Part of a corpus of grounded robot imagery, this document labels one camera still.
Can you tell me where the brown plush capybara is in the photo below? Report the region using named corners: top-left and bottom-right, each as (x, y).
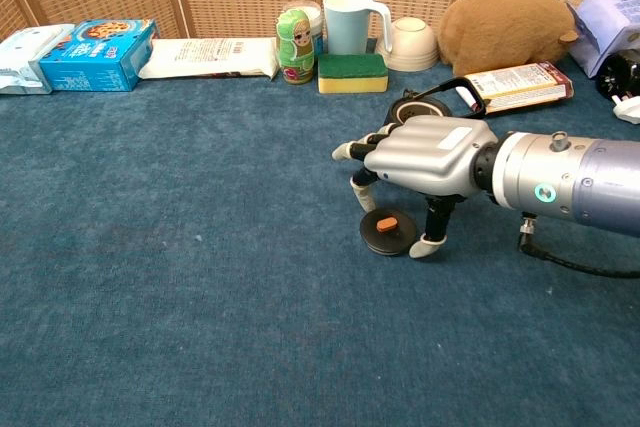
top-left (437, 0), bottom-right (580, 78)

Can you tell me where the brown yellow snack box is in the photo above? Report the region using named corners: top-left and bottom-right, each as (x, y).
top-left (455, 61), bottom-right (575, 115)

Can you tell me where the light purple paper package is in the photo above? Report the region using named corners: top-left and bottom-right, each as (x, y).
top-left (567, 0), bottom-right (640, 79)

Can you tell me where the green matryoshka doll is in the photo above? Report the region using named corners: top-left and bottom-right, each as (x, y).
top-left (275, 8), bottom-right (316, 86)

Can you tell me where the white power plug cable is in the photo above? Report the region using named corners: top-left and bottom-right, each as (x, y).
top-left (611, 94), bottom-right (640, 126)

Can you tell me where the black lid orange knob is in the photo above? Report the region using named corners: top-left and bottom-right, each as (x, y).
top-left (359, 208), bottom-right (419, 257)

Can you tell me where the blue table cloth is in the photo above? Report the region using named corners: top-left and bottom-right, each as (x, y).
top-left (0, 36), bottom-right (640, 427)

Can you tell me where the white wet wipes pack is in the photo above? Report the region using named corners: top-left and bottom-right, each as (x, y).
top-left (0, 23), bottom-right (76, 96)

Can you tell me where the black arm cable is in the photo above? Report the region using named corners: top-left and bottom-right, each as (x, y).
top-left (517, 214), bottom-right (640, 279)

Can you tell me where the black teapot with handle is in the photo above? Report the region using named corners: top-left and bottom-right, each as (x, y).
top-left (389, 76), bottom-right (489, 126)

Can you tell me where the light blue white pitcher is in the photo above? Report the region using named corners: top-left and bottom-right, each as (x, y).
top-left (322, 0), bottom-right (394, 56)

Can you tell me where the green yellow sponge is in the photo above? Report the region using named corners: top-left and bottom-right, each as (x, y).
top-left (317, 52), bottom-right (390, 95)

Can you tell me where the cream bowl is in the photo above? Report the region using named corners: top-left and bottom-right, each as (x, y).
top-left (375, 16), bottom-right (441, 73)

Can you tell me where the white flat plastic package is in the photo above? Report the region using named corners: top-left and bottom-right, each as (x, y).
top-left (138, 37), bottom-right (280, 81)

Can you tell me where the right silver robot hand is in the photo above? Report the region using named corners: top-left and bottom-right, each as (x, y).
top-left (331, 114), bottom-right (500, 260)

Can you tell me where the blue cookie box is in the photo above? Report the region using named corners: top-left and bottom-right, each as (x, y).
top-left (38, 19), bottom-right (160, 93)

